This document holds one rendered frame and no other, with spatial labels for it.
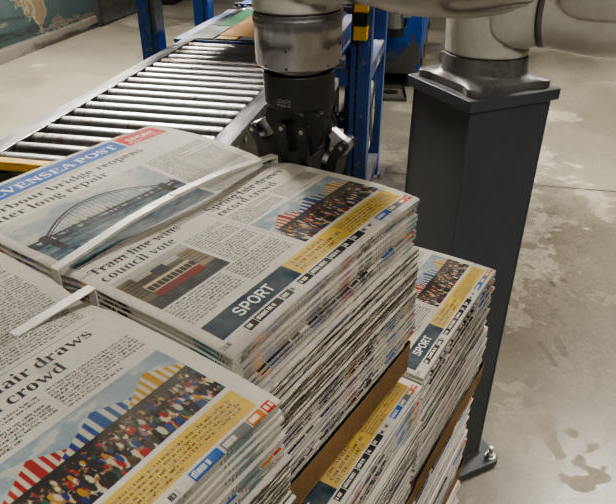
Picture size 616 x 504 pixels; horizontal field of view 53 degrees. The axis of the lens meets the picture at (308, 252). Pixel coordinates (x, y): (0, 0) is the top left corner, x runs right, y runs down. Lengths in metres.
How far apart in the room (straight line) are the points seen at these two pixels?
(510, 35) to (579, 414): 1.21
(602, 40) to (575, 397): 1.22
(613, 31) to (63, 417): 0.95
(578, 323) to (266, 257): 1.94
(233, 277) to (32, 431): 0.18
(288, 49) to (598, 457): 1.53
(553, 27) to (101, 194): 0.78
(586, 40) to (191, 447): 0.93
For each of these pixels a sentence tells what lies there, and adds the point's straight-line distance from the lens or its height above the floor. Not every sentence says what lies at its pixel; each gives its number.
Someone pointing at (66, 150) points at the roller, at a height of 0.80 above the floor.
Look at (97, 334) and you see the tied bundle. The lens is 0.44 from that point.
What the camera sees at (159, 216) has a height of 1.06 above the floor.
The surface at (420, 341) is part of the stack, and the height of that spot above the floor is 0.83.
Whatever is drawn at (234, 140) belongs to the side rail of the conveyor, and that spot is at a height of 0.80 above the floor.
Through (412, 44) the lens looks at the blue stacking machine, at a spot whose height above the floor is 0.32.
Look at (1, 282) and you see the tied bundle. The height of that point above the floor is 1.06.
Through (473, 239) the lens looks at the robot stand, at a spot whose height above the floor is 0.71.
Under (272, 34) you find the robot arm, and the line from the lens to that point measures 0.62.
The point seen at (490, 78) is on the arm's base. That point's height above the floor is 1.03.
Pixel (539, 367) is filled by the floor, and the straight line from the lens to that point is 2.13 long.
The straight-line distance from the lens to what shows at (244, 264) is 0.49.
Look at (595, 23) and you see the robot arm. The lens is 1.11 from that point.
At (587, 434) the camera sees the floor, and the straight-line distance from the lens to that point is 1.96.
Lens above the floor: 1.32
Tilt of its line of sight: 31 degrees down
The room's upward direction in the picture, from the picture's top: straight up
